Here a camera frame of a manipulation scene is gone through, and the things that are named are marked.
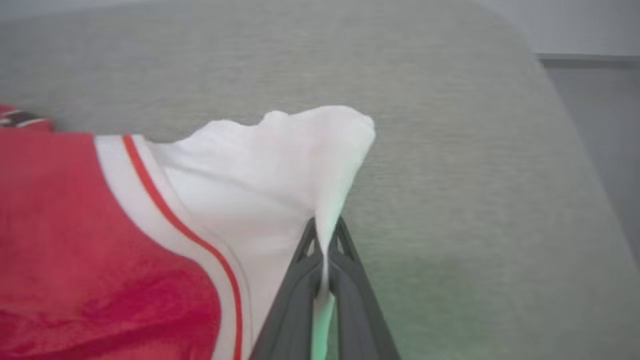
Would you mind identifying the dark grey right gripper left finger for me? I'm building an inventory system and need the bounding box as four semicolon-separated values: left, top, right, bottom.
250;218;326;360

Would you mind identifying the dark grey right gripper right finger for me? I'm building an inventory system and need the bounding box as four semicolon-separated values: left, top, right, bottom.
327;217;401;360

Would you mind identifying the red and white jersey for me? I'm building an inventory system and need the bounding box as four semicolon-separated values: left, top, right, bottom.
0;104;377;360

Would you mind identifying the grey fabric sofa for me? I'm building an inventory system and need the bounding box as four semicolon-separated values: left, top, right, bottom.
0;0;640;360

